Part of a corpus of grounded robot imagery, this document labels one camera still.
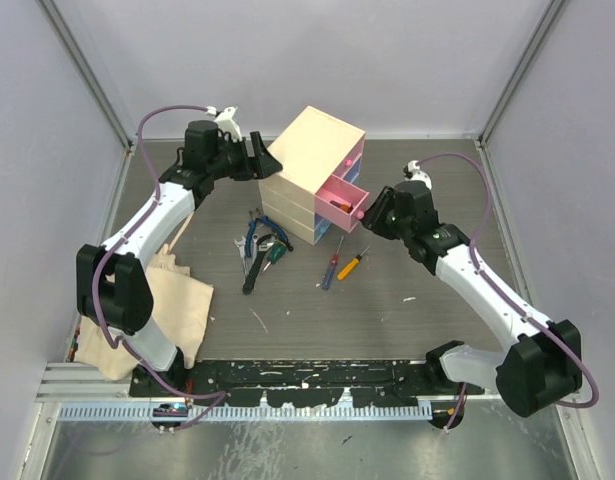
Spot silver open end wrench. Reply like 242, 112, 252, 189
233, 236, 248, 276

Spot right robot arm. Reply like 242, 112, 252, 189
362, 181, 583, 417

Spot beige cloth bag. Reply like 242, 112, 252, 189
74, 214, 214, 380

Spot red blue handled screwdriver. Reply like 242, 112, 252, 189
321, 236, 344, 290

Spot black adjustable wrench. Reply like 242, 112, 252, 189
242, 234, 275, 295

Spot orange handled screwdriver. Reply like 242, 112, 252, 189
337, 246, 370, 281

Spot blue handled pliers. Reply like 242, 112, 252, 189
245, 210, 293, 267

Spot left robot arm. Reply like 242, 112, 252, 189
76, 120, 282, 396

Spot left light blue drawer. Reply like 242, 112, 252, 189
314, 219, 331, 244

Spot small pink drawer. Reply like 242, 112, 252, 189
334, 136, 365, 178

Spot cream drawer cabinet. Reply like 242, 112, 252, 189
259, 106, 366, 245

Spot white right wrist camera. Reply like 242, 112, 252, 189
403, 160, 432, 190

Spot green handled screwdriver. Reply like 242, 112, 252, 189
263, 242, 288, 271

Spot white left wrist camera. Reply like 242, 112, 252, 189
206, 106, 243, 142

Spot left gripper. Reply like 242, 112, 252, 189
209, 132, 282, 182

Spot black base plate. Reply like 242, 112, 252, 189
129, 357, 488, 409

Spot large pink drawer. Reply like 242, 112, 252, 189
315, 175, 369, 233

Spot wide purple drawer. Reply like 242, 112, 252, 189
315, 158, 361, 227

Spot slotted cable duct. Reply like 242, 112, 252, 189
58, 401, 433, 422

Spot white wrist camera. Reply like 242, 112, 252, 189
206, 106, 243, 142
403, 160, 432, 190

